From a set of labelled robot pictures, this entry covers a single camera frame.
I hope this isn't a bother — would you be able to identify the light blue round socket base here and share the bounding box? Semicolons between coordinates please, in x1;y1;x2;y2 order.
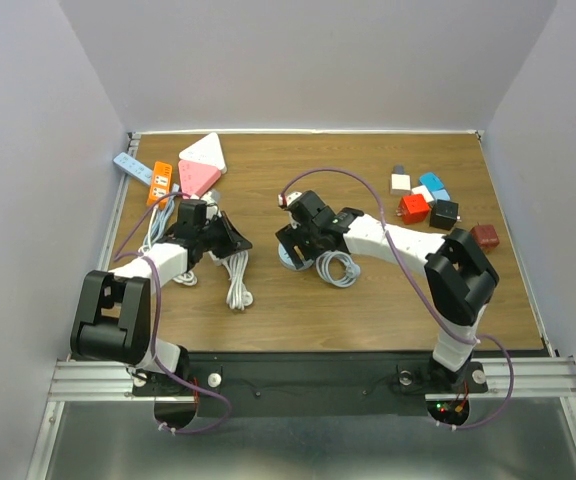
278;242;319;272

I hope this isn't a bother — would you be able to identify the red cube socket adapter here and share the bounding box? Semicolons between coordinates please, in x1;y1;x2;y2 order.
397;194;431;225

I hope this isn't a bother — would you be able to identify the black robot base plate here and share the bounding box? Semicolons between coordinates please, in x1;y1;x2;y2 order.
131;351;489;418

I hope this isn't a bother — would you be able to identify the light blue strip cable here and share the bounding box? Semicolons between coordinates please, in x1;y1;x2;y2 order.
142;183;180;251

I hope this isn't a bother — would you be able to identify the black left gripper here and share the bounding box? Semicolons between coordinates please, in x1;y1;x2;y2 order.
197;211;252;259

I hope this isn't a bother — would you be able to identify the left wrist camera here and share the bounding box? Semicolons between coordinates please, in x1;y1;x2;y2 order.
201;189;221;208

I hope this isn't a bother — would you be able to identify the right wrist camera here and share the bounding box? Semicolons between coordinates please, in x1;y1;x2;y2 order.
278;191;302;210

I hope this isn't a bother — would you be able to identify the orange USB power strip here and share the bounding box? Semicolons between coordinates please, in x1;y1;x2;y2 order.
147;161;173;206

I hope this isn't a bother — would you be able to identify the grey coiled round-socket cable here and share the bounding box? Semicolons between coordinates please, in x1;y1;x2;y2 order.
315;250;362;289

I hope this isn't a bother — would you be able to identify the white triangular power strip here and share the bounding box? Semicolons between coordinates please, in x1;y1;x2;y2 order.
179;132;227;174

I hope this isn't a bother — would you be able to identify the white strip coiled cable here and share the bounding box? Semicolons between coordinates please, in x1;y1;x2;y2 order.
225;252;254;312

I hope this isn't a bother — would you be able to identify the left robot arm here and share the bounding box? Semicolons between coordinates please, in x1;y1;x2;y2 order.
70;200;252;394

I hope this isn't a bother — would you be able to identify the white grey plug adapter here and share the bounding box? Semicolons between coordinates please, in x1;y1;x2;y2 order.
390;165;412;196

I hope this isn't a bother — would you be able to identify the dark red cube adapter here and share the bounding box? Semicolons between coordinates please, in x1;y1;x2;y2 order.
470;224;500;249

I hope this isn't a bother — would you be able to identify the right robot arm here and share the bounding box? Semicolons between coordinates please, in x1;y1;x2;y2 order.
276;190;499;390

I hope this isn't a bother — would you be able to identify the white orange-strip cable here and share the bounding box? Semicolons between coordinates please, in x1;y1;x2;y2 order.
136;205;199;288

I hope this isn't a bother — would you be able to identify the black cube socket adapter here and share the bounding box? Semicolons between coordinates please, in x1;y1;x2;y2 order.
429;199;460;231

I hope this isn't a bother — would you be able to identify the pink triangular power strip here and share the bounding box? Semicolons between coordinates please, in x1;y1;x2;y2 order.
178;160;222;197

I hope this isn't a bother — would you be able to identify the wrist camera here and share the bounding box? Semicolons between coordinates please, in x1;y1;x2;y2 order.
278;191;302;210
201;189;221;208

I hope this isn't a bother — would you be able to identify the aluminium frame rail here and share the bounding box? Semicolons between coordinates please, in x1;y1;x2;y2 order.
48;357;576;402

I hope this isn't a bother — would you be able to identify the white blue plug adapter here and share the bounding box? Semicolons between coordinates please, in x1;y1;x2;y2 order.
411;185;435;207

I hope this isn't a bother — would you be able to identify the light blue power strip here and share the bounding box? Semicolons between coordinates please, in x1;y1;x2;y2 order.
113;152;153;186

